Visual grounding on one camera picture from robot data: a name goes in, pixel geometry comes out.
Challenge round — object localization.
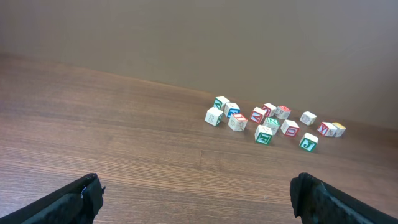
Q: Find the green letter N block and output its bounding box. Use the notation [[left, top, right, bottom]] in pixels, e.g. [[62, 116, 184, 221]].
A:
[[263, 117, 280, 135]]

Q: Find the plain white picture block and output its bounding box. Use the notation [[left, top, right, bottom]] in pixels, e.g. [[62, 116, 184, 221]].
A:
[[300, 111, 317, 126]]

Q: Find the red letter I block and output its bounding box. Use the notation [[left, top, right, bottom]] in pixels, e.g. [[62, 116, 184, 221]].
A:
[[228, 113, 248, 131]]

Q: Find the green letter block far left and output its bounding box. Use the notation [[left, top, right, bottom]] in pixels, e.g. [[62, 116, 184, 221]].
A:
[[213, 96, 230, 111]]

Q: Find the green letter block centre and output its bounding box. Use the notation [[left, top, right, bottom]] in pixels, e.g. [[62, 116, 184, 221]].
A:
[[254, 125, 273, 145]]

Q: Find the red letter U block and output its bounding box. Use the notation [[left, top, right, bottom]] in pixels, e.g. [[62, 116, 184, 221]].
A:
[[280, 119, 300, 137]]

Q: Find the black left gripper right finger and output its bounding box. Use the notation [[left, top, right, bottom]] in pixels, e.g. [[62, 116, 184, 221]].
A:
[[290, 172, 397, 224]]

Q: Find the green letter J block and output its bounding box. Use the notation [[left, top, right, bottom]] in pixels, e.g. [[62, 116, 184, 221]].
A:
[[299, 133, 318, 152]]

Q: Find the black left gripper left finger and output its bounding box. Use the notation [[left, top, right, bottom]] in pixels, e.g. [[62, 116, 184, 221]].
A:
[[1, 173, 105, 224]]

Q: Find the red letter A block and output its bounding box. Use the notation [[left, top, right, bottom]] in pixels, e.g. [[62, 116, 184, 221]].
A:
[[250, 107, 266, 124]]

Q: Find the blue letter block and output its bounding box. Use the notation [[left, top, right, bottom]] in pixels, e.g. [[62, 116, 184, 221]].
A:
[[224, 102, 241, 118]]

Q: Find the red white picture block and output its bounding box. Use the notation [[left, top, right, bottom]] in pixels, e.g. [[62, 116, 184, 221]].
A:
[[262, 103, 277, 117]]

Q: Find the white green picture block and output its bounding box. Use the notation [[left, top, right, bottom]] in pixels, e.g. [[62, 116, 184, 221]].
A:
[[205, 107, 223, 126]]

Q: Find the red letter M block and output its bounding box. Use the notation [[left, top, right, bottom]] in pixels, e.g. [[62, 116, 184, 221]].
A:
[[275, 105, 291, 119]]

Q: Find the red letter Y block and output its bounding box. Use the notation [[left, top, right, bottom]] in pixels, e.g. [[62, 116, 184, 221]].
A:
[[317, 122, 337, 137]]

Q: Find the yellow block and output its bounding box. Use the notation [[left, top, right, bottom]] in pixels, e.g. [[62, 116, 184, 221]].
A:
[[332, 122, 346, 137]]

